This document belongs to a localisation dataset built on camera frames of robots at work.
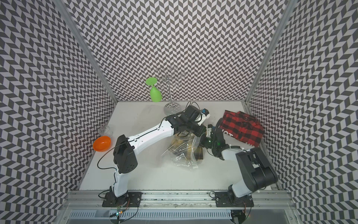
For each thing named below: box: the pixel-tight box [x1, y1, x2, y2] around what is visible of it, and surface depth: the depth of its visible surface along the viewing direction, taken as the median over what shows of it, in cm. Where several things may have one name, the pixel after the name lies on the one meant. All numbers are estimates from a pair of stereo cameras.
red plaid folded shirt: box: [220, 110, 264, 147], surface depth 99 cm
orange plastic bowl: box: [92, 135, 112, 153], surface depth 91 cm
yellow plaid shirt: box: [168, 131, 204, 161], surface depth 80 cm
